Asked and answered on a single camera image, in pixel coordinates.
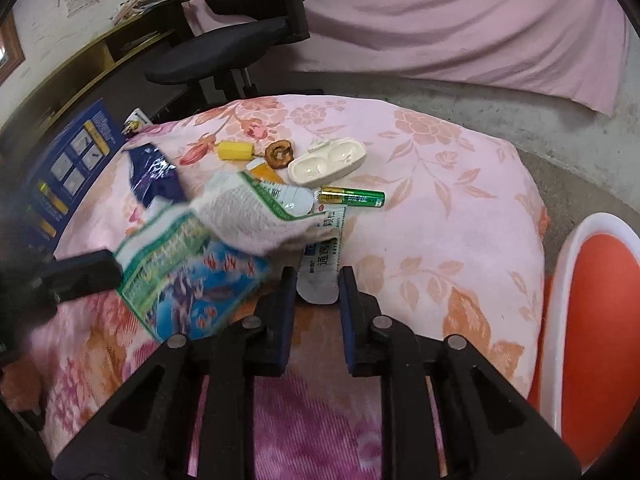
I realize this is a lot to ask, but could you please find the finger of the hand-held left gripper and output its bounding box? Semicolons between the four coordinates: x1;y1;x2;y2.
42;249;125;303

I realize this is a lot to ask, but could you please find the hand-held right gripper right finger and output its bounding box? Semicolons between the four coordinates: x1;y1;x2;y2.
338;265;583;480

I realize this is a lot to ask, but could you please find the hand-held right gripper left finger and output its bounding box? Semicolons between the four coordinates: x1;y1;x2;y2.
52;265;298;480

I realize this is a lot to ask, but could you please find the white medicine sachet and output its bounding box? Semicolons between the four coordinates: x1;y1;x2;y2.
296;205;348;306

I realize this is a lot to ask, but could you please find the green blue snack packet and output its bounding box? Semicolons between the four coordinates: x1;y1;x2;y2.
115;205;273;343

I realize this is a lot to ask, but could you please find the blue cardboard box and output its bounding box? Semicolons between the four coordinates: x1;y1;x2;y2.
25;99;126;241

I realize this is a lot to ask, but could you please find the small orange box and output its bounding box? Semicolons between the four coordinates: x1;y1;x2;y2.
248;159;281;183

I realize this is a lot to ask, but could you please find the pink floral blanket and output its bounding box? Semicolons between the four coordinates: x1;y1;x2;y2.
27;94;551;480

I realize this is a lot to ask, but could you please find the dark blue foil wrapper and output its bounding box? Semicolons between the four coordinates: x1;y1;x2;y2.
124;142;188;208

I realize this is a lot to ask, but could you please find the white green plastic bottle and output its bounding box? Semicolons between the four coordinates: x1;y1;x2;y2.
240;172;316;221

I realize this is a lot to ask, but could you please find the green gold battery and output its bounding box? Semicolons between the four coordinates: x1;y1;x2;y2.
320;186;386;209

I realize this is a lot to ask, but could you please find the yellow cartoon card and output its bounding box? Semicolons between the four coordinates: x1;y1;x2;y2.
122;109;153;136

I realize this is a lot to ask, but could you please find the white double-well case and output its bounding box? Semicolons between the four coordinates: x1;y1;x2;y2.
287;137;367;185

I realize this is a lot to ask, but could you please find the brown dried fruit slice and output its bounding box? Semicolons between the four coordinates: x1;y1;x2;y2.
263;141;296;168

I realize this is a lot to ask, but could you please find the yellow corn piece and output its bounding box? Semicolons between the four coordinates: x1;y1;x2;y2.
216;141;253;162

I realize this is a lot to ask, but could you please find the wooden shelf desk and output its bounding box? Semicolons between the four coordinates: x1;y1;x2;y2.
0;0;196;161

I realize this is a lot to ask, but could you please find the orange white plastic stool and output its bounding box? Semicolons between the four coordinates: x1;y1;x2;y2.
530;212;640;471

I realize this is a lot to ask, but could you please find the black office chair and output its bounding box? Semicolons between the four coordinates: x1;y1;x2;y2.
145;0;312;106

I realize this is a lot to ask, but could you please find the stack of papers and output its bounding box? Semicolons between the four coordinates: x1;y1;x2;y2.
111;0;173;26

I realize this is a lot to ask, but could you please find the pink hanging sheet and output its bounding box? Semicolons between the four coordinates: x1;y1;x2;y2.
162;0;632;117

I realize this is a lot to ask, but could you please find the wooden window frame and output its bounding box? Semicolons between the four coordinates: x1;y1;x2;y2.
0;12;26;86

